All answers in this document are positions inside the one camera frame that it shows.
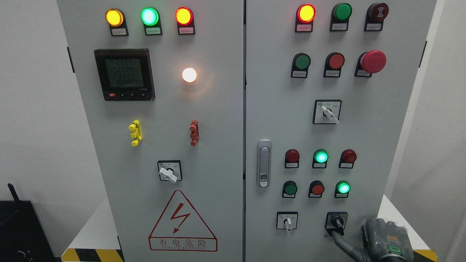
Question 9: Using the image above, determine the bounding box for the black knob selector switch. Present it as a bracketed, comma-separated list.
[325, 212, 348, 236]

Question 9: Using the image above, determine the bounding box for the red terminal connector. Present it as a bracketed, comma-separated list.
[189, 119, 200, 146]

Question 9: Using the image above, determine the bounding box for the dark red indicator left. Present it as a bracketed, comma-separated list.
[284, 149, 300, 168]

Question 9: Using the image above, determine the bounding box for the dark red indicator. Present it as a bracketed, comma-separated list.
[339, 149, 357, 169]
[284, 149, 300, 168]

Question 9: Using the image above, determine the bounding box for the white glowing indicator light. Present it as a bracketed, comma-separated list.
[182, 67, 197, 83]

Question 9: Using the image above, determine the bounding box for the green push button lower row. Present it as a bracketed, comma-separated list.
[282, 180, 298, 198]

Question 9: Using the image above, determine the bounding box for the green push button row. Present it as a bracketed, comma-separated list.
[290, 52, 311, 79]
[282, 180, 298, 198]

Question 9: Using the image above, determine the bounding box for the left grey cabinet door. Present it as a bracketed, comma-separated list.
[57, 0, 244, 262]

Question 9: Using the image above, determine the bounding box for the grey cabinet door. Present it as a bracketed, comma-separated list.
[245, 0, 437, 262]
[57, 0, 244, 262]

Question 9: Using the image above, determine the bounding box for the green lit indicator middle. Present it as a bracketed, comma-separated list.
[312, 149, 328, 168]

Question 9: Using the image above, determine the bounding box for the green push button upper row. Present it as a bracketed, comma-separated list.
[290, 52, 311, 79]

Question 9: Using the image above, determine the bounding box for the yellow terminal connector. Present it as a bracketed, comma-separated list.
[128, 119, 142, 147]

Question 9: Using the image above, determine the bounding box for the red push button lower row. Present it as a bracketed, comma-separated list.
[308, 180, 325, 198]

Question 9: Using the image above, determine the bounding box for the red push button row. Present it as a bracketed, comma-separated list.
[308, 180, 325, 198]
[323, 52, 345, 78]

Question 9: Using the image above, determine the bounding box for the right grey cabinet door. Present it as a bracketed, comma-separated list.
[245, 0, 437, 262]

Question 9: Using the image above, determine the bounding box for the red electrical hazard warning sticker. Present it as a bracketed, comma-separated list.
[148, 190, 218, 252]

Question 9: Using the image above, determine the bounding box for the dark red indicator right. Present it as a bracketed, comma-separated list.
[339, 149, 357, 169]

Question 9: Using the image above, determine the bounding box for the black digital power meter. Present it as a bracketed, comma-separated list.
[94, 48, 156, 101]

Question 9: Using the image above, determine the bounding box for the green lit push button lower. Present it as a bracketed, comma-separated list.
[334, 180, 351, 198]

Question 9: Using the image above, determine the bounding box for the red push button upper row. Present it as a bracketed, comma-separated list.
[323, 52, 345, 78]

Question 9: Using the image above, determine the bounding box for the red indicator light top left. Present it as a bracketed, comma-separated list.
[175, 6, 196, 35]

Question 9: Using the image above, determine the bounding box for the red lit indicator top right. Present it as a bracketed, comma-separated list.
[295, 3, 316, 33]

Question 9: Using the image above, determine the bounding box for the green indicator light top left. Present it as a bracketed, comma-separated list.
[141, 7, 163, 35]

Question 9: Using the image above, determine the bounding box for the red emergency stop mushroom button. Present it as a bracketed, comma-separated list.
[354, 49, 387, 78]

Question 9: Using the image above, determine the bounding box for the green unlit indicator top right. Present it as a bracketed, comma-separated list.
[329, 2, 352, 32]

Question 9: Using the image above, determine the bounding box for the yellow indicator light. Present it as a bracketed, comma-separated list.
[105, 8, 129, 36]

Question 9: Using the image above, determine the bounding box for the white platform with hazard stripes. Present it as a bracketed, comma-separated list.
[58, 196, 438, 262]

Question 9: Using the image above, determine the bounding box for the dark red buzzer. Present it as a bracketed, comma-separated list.
[364, 2, 389, 32]

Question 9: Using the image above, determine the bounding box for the black box with antenna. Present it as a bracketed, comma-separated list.
[0, 183, 55, 262]

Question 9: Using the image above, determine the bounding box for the silver door latch handle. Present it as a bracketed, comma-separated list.
[257, 139, 272, 188]

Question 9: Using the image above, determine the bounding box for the white selector switch left door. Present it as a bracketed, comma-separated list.
[157, 160, 183, 183]

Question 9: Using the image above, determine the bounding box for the white selector switch upper right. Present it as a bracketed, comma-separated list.
[313, 99, 342, 124]

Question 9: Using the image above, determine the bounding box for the white selector switch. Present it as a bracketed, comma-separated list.
[276, 212, 299, 231]
[313, 99, 342, 124]

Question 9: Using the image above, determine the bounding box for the white selector switch lower right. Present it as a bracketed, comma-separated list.
[276, 212, 299, 231]

